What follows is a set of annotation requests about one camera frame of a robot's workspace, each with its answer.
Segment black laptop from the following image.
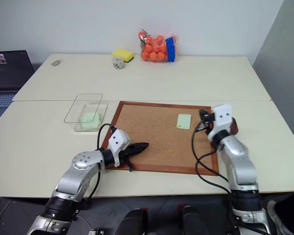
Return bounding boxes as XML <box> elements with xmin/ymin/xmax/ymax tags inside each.
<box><xmin>0</xmin><ymin>49</ymin><xmax>36</xmax><ymax>109</ymax></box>

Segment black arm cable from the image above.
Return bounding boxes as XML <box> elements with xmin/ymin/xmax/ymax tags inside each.
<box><xmin>87</xmin><ymin>123</ymin><xmax>117</xmax><ymax>199</ymax></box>
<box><xmin>191</xmin><ymin>127</ymin><xmax>236</xmax><ymax>196</ymax></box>

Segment yellow sponge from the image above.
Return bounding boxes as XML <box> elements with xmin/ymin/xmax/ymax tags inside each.
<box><xmin>112</xmin><ymin>48</ymin><xmax>135</xmax><ymax>63</ymax></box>

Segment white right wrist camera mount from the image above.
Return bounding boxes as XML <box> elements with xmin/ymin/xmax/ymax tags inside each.
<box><xmin>206</xmin><ymin>103</ymin><xmax>234</xmax><ymax>141</ymax></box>

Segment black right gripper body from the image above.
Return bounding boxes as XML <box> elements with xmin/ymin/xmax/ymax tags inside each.
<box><xmin>198</xmin><ymin>109</ymin><xmax>216</xmax><ymax>123</ymax></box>

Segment clear plastic box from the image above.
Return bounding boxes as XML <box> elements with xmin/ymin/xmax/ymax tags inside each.
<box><xmin>64</xmin><ymin>93</ymin><xmax>109</xmax><ymax>133</ymax></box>

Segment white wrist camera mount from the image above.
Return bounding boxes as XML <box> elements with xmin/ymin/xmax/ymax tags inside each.
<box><xmin>108</xmin><ymin>129</ymin><xmax>131</xmax><ymax>168</ymax></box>
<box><xmin>206</xmin><ymin>103</ymin><xmax>234</xmax><ymax>141</ymax></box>

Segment small clear patterned jar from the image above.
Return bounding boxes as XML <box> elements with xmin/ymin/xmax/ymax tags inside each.
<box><xmin>111</xmin><ymin>56</ymin><xmax>125</xmax><ymax>70</ymax></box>

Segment dark rounded shape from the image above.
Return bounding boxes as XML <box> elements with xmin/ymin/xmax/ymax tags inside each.
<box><xmin>182</xmin><ymin>205</ymin><xmax>210</xmax><ymax>235</ymax></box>
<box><xmin>117</xmin><ymin>207</ymin><xmax>149</xmax><ymax>235</ymax></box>

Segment green sticky note stack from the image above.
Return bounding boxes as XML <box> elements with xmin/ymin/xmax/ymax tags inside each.
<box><xmin>79</xmin><ymin>111</ymin><xmax>100</xmax><ymax>131</ymax></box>

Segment light green sticky note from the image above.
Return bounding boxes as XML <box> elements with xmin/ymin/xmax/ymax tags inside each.
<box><xmin>176</xmin><ymin>113</ymin><xmax>192</xmax><ymax>130</ymax></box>

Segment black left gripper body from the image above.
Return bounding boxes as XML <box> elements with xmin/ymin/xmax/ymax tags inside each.
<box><xmin>117</xmin><ymin>144</ymin><xmax>137</xmax><ymax>172</ymax></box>

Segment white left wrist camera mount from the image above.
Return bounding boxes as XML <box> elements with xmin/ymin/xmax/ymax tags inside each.
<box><xmin>108</xmin><ymin>129</ymin><xmax>131</xmax><ymax>168</ymax></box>

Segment bag of orange balls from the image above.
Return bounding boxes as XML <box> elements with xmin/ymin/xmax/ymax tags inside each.
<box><xmin>137</xmin><ymin>28</ymin><xmax>179</xmax><ymax>63</ymax></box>

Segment wood-framed cork board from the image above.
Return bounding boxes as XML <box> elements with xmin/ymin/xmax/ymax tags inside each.
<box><xmin>101</xmin><ymin>100</ymin><xmax>220</xmax><ymax>177</ymax></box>

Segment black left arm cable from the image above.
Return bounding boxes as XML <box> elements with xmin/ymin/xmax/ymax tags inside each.
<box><xmin>87</xmin><ymin>123</ymin><xmax>117</xmax><ymax>199</ymax></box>

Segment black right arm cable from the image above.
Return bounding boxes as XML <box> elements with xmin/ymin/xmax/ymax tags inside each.
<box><xmin>191</xmin><ymin>127</ymin><xmax>236</xmax><ymax>196</ymax></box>

